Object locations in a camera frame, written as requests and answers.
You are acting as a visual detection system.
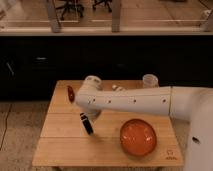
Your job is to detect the black office chair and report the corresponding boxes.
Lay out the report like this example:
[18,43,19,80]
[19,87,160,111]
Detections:
[57,0,84,21]
[92,0,113,14]

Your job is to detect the black whiteboard eraser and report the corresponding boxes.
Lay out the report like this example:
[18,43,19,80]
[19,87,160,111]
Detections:
[80,113,93,135]

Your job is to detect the wooden table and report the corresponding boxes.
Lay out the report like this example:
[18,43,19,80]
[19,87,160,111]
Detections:
[32,80,183,168]

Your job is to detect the orange bowl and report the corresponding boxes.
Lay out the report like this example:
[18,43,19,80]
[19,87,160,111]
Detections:
[120,119,157,157]

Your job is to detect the red chili pepper toy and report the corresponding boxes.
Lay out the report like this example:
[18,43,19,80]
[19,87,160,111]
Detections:
[67,86,75,103]

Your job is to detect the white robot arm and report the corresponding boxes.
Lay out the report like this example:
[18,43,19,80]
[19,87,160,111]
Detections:
[75,75,213,171]

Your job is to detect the white plastic bottle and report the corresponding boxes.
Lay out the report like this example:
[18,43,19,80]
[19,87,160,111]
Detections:
[112,84,125,91]

